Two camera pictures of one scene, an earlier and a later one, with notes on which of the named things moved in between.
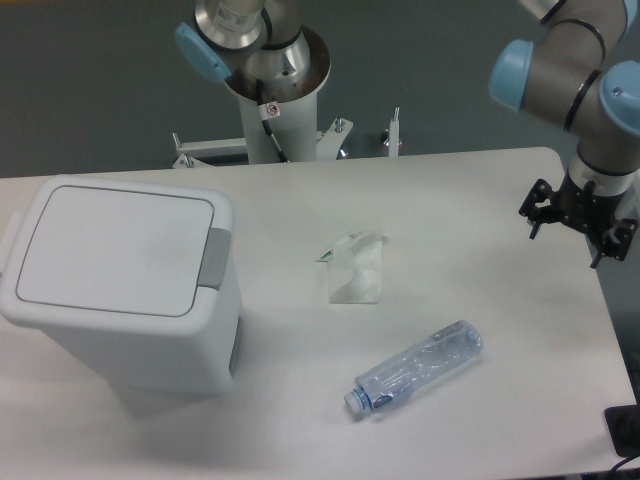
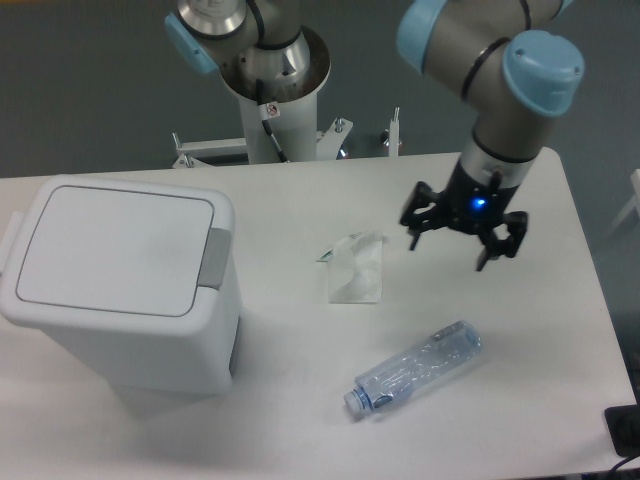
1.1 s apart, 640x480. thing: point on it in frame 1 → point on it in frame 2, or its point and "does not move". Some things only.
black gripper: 585,209 → 469,206
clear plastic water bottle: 442,347 does not move
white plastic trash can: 141,279 does not move
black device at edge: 623,423 does not move
